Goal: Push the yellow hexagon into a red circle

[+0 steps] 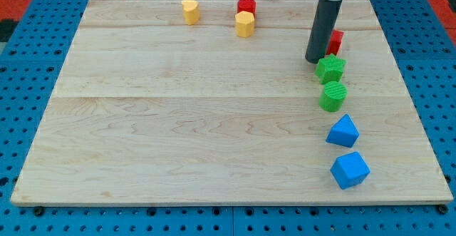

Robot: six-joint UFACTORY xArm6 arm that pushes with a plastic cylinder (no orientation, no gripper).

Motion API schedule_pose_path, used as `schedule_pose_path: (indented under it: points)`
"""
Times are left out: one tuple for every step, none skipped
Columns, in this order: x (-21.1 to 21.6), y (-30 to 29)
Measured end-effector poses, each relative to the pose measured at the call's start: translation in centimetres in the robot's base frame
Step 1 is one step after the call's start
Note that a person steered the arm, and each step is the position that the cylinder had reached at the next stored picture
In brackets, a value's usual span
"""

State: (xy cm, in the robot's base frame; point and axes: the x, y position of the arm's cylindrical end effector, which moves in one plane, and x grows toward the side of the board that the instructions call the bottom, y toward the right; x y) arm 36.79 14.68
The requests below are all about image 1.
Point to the blue cube block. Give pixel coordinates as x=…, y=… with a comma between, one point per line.
x=350, y=170

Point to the blue triangle block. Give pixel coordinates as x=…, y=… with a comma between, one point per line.
x=344, y=132

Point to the red cylinder block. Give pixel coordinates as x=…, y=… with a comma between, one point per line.
x=247, y=5

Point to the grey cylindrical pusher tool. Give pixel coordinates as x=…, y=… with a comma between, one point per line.
x=323, y=26

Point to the yellow heart block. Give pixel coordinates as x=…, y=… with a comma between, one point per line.
x=190, y=11

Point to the yellow hexagon block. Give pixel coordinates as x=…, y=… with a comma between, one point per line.
x=245, y=24

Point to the green star block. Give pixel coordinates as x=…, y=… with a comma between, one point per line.
x=330, y=69

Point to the green cylinder block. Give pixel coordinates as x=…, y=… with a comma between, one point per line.
x=332, y=96

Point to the wooden board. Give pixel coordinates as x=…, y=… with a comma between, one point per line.
x=148, y=111

